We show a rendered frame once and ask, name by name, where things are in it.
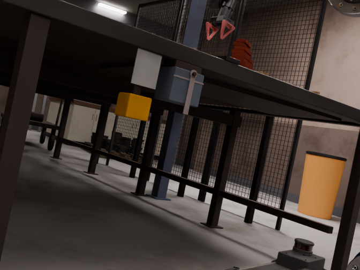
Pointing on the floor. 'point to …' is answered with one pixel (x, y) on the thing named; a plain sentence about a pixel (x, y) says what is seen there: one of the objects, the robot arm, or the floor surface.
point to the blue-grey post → (162, 182)
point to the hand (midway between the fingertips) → (215, 37)
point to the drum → (320, 184)
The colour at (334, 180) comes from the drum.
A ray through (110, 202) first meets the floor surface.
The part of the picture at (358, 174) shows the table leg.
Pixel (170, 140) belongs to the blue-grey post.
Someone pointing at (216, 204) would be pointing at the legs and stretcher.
